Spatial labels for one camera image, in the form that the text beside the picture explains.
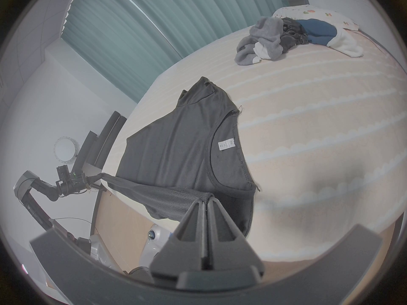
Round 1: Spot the white printed pillow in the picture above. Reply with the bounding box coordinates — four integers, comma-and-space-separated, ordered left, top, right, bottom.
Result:
272, 4, 360, 31

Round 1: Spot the black cable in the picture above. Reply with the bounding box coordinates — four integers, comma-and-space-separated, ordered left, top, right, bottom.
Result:
52, 217, 95, 227

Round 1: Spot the white garment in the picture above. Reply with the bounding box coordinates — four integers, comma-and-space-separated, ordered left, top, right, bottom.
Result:
326, 27, 365, 58

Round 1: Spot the black T-shirt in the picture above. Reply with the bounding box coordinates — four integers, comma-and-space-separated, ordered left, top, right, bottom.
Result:
106, 76, 262, 239

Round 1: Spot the black chest of drawers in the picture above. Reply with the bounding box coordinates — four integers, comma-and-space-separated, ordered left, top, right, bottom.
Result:
76, 111, 128, 168

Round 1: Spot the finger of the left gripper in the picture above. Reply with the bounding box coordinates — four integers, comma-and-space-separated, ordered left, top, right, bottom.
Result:
86, 172, 107, 184

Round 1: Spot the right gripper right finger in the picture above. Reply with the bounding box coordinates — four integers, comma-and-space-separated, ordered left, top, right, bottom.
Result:
207, 198, 266, 275

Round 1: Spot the grey garment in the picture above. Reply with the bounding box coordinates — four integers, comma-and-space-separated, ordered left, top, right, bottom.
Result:
235, 16, 285, 66

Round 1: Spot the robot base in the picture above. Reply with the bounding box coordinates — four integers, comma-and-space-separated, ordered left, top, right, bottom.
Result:
89, 223, 178, 282

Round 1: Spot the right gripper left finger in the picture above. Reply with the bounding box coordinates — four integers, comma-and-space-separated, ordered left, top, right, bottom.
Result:
149, 199, 206, 279

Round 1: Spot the bed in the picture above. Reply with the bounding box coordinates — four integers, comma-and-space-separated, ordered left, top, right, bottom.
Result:
91, 0, 407, 266

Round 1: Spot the black garment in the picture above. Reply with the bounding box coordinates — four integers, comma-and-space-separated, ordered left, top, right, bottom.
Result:
280, 17, 309, 49

